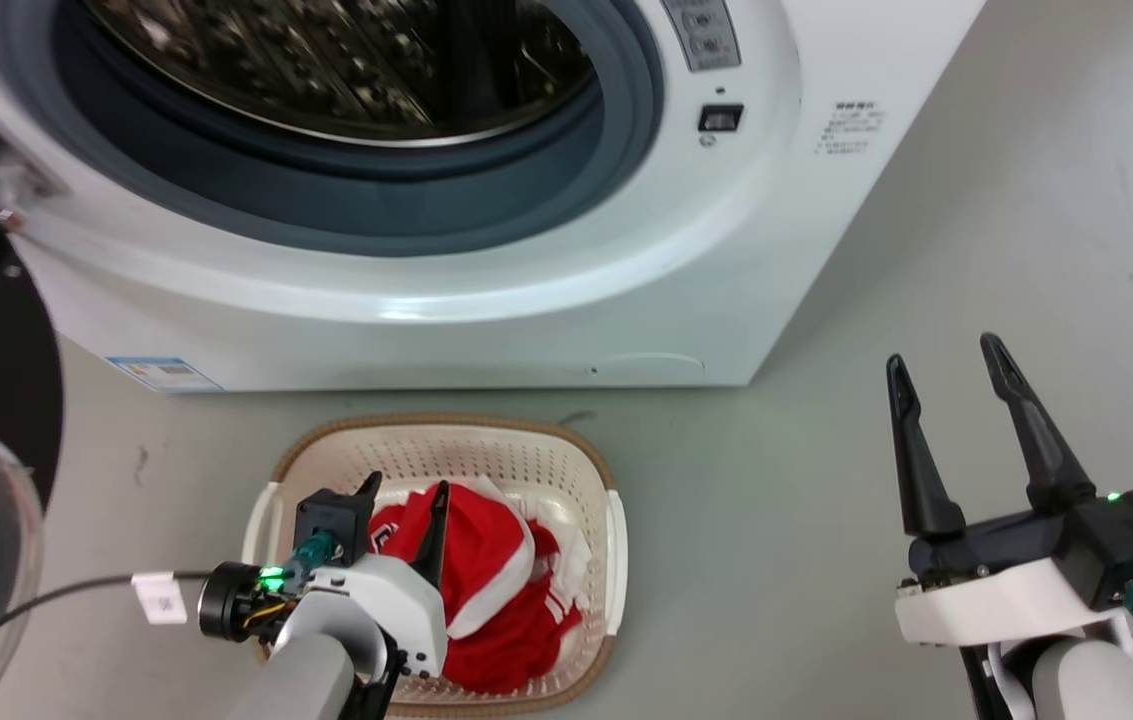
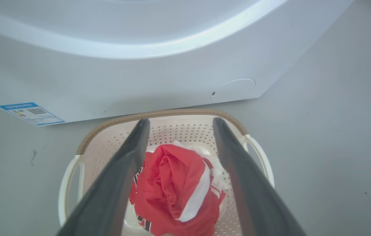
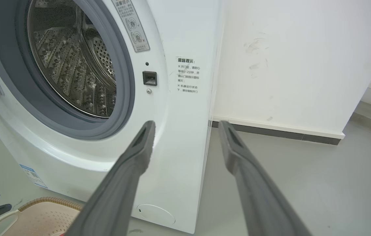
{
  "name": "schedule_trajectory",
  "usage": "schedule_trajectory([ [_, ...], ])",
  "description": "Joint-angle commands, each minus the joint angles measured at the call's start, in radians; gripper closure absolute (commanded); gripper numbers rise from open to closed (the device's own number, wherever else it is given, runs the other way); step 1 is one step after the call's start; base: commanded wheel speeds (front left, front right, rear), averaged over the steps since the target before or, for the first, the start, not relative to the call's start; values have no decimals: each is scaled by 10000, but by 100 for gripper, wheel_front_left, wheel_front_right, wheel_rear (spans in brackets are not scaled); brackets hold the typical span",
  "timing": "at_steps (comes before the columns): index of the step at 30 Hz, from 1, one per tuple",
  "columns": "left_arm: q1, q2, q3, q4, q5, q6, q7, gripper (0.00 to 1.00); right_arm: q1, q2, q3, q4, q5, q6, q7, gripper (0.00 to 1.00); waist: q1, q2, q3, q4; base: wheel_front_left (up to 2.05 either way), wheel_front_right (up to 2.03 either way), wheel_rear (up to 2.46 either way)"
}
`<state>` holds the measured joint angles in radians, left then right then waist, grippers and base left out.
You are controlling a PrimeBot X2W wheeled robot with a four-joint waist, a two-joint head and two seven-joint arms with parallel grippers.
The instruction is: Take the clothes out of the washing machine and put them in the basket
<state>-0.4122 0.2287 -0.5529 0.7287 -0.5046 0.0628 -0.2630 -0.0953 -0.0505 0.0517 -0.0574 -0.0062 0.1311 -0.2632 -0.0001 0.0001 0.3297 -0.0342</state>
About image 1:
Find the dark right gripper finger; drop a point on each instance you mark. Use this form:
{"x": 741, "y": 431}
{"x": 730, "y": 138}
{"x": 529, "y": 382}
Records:
{"x": 1036, "y": 430}
{"x": 916, "y": 460}

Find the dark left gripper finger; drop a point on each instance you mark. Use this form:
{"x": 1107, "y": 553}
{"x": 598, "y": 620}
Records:
{"x": 432, "y": 540}
{"x": 368, "y": 490}

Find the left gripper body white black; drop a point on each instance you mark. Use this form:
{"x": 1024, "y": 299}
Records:
{"x": 396, "y": 605}

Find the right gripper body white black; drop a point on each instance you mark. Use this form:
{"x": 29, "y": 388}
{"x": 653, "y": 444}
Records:
{"x": 996, "y": 590}

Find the red and white clothes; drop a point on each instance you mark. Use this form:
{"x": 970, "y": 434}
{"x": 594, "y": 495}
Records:
{"x": 501, "y": 620}

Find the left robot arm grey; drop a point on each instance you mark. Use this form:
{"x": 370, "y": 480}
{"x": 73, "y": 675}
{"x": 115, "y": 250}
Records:
{"x": 296, "y": 675}

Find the cream perforated laundry basket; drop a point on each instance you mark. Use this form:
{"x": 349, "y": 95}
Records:
{"x": 486, "y": 455}

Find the stainless steel washing machine drum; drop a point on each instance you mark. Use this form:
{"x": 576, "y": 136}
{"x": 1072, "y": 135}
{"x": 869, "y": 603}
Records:
{"x": 326, "y": 70}

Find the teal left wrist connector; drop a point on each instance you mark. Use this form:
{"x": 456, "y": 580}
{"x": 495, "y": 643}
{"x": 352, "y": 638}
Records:
{"x": 311, "y": 555}

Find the blue energy label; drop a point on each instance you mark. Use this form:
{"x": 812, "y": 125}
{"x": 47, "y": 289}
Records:
{"x": 166, "y": 374}

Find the round white filter cover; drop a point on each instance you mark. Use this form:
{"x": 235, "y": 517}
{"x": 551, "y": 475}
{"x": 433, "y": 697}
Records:
{"x": 648, "y": 367}

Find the grey rubber door gasket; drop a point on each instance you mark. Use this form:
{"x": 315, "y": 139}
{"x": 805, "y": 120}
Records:
{"x": 346, "y": 205}

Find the white front-load washing machine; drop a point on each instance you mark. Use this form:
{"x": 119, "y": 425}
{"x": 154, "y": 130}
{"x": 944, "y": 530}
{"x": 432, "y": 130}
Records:
{"x": 686, "y": 280}

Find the black door latch socket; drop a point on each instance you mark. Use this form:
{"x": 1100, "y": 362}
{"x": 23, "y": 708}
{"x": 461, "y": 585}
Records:
{"x": 720, "y": 118}

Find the grey warning sticker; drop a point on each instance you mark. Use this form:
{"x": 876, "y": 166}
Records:
{"x": 704, "y": 30}

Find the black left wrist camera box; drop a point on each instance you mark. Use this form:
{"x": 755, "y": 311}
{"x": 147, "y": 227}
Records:
{"x": 331, "y": 520}

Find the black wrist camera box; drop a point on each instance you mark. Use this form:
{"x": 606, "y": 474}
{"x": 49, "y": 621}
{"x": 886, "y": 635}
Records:
{"x": 1121, "y": 545}
{"x": 331, "y": 520}

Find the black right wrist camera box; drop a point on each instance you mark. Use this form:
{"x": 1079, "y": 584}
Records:
{"x": 1121, "y": 545}

